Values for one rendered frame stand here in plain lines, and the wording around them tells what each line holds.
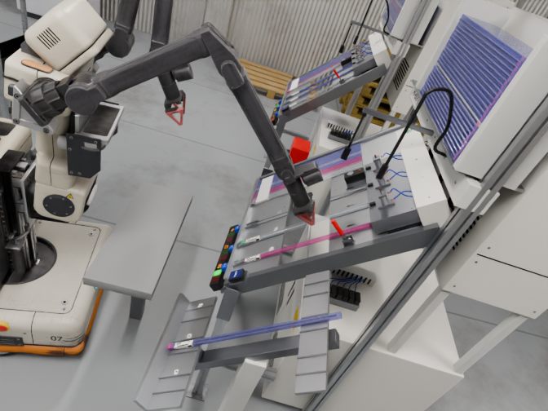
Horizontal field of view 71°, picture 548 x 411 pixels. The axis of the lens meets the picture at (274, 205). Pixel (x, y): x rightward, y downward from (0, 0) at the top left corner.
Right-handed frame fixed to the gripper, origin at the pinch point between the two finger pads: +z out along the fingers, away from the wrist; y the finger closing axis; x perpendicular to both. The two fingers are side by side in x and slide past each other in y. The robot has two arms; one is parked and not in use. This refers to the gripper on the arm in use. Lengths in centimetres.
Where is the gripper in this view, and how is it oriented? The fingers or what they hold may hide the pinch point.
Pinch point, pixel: (311, 222)
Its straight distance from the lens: 137.2
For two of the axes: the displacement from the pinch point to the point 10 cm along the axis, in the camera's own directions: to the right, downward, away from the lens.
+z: 4.2, 7.7, 4.8
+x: -9.0, 2.7, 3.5
